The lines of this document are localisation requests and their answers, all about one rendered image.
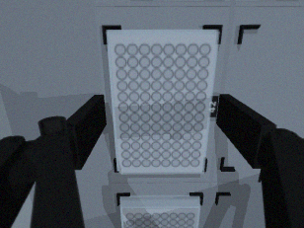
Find grey deck plate with bays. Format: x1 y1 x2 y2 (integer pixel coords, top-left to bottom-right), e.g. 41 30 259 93
0 0 304 228

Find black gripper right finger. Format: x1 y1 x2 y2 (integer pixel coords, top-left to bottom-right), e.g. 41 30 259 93
216 94 304 228

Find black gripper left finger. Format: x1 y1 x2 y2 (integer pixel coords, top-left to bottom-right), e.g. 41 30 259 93
0 95 107 228

